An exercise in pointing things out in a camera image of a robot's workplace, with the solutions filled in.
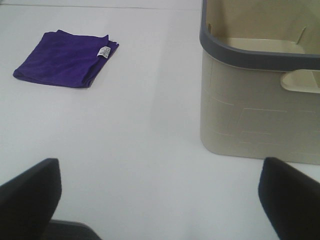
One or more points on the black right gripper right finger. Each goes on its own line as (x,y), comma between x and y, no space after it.
(290,200)

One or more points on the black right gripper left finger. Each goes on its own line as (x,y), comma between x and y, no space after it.
(29,200)

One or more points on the purple towel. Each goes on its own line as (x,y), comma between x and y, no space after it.
(66,60)

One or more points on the beige plastic bin grey rim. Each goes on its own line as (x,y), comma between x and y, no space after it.
(260,83)

